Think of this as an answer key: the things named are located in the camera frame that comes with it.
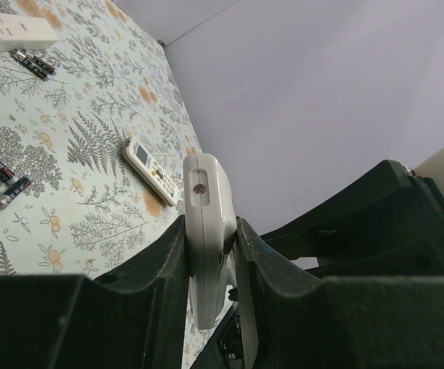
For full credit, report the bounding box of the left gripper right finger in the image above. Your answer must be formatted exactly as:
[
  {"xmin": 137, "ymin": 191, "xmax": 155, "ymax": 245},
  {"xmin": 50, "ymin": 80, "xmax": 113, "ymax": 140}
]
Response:
[{"xmin": 234, "ymin": 218, "xmax": 444, "ymax": 368}]

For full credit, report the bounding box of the pile of batteries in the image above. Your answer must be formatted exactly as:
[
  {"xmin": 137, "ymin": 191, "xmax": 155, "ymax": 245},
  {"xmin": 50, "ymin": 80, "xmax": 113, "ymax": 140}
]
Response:
[{"xmin": 0, "ymin": 160, "xmax": 32, "ymax": 210}]

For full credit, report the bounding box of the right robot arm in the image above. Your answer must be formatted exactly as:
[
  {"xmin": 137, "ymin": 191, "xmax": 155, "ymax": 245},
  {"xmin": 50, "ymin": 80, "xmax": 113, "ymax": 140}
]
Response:
[{"xmin": 263, "ymin": 147, "xmax": 444, "ymax": 278}]

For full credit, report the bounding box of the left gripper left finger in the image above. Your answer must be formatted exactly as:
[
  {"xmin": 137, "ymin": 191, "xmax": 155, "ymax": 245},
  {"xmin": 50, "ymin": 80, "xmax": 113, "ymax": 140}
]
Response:
[{"xmin": 0, "ymin": 217, "xmax": 188, "ymax": 368}]

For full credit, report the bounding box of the black battery pair far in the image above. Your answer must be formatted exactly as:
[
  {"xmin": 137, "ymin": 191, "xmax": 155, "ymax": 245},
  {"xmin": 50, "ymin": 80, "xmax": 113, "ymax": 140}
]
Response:
[{"xmin": 10, "ymin": 49, "xmax": 56, "ymax": 81}]

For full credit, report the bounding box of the floral table mat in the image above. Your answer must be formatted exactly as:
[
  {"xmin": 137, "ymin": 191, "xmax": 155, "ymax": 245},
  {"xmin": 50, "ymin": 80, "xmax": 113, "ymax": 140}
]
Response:
[{"xmin": 0, "ymin": 0, "xmax": 215, "ymax": 369}]

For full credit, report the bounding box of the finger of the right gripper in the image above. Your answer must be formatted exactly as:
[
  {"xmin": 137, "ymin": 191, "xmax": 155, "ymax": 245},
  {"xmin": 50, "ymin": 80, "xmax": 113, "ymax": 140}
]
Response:
[{"xmin": 262, "ymin": 161, "xmax": 444, "ymax": 277}]

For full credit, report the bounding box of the white remote control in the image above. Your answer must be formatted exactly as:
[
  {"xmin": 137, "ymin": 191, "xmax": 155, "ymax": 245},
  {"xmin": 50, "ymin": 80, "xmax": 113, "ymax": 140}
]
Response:
[
  {"xmin": 121, "ymin": 137, "xmax": 178, "ymax": 207},
  {"xmin": 183, "ymin": 153, "xmax": 237, "ymax": 330}
]

